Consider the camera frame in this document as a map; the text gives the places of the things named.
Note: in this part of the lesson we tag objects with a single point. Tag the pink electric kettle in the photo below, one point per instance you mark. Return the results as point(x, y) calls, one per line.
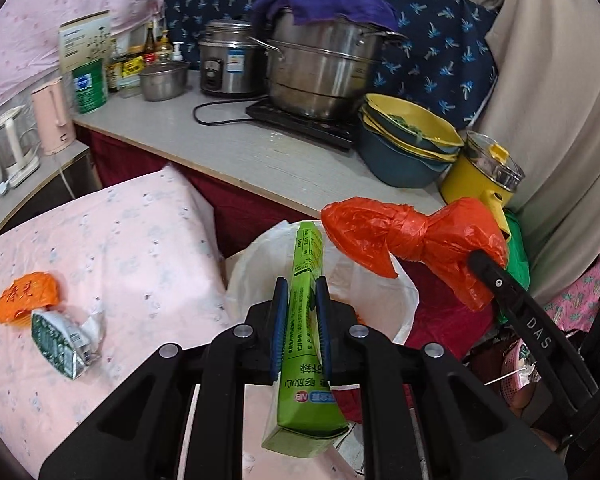
point(52, 115)

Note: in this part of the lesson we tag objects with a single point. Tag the orange wrapper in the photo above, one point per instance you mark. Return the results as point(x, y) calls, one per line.
point(27, 295)

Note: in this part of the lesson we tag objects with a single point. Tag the green carton box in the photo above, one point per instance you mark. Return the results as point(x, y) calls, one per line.
point(302, 410)

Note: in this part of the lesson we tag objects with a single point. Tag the white glass kettle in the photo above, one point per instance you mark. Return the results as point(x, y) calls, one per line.
point(12, 150)

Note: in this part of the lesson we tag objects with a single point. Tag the small steel pot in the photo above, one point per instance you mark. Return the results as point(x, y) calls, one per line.
point(162, 82)

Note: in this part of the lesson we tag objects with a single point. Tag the yellow electric pot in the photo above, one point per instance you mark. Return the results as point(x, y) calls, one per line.
point(475, 180)

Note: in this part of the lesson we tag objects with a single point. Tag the beige curtain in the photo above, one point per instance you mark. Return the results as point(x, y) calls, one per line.
point(555, 110)

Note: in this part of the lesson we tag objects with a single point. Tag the red orange plastic bag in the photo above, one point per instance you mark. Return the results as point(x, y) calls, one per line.
point(380, 230)

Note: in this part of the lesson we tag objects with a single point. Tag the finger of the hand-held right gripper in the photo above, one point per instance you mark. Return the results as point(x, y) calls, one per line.
point(485, 267)

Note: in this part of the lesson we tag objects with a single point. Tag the pink plastic basket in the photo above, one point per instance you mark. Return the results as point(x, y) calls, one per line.
point(520, 375)

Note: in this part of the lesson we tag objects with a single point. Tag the large steel steamer pot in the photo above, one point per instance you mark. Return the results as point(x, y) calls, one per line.
point(320, 70)

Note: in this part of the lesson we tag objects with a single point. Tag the pink dotted curtain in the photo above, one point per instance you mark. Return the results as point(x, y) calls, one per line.
point(30, 5)

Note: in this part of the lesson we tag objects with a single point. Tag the white pump bottle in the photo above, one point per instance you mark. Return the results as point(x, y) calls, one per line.
point(179, 52)

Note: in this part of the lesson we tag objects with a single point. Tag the amber sauce bottle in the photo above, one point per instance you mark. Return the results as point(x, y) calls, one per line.
point(164, 47)

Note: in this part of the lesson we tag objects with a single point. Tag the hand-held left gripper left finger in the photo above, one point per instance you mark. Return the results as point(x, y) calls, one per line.
point(280, 330)

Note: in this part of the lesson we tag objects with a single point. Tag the blue bowl yellow inside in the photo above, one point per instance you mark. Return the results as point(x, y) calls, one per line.
point(410, 120)

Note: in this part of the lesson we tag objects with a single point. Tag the green white crumpled packet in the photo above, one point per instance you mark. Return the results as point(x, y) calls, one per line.
point(55, 340)

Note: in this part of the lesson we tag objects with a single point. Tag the purple towel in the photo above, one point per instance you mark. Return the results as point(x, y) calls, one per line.
point(325, 0)

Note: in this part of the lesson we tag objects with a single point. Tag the green tin can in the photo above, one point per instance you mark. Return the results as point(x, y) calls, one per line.
point(90, 87)

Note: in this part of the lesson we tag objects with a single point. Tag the tall sauce bottle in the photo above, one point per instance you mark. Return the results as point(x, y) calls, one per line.
point(150, 42)

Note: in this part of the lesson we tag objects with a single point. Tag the pink patterned fabric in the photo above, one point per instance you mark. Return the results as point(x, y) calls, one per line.
point(575, 300)

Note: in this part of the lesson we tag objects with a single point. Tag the red cloth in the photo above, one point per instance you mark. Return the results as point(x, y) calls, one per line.
point(230, 210)

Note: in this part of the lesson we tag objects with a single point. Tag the pale green carton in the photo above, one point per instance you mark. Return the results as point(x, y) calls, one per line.
point(85, 42)

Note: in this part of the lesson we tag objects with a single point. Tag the steel rice cooker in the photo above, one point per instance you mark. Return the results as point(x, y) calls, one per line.
point(230, 65)

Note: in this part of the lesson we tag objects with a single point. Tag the navy printed fabric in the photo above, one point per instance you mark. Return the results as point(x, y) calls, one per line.
point(445, 50)

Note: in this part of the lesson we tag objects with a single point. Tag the dark sauce jar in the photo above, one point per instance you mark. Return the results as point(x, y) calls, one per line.
point(114, 75)

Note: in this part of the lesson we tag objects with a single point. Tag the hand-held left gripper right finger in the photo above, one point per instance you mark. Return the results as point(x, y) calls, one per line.
point(322, 330)

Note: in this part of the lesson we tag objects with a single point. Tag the low side cabinet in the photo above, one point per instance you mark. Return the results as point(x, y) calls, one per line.
point(35, 200)

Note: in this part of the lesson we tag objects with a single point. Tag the clear food container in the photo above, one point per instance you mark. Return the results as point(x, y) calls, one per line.
point(128, 89)

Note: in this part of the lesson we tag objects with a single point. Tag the white power plug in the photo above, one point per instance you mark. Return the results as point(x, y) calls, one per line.
point(3, 189)

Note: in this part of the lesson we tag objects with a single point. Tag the black induction cooker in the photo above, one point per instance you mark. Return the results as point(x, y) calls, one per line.
point(305, 127)

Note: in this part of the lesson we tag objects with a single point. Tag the bin with white liner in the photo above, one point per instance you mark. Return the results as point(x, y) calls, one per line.
point(260, 270)

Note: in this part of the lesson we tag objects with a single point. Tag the green plastic bag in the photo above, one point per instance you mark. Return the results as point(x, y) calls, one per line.
point(517, 255)

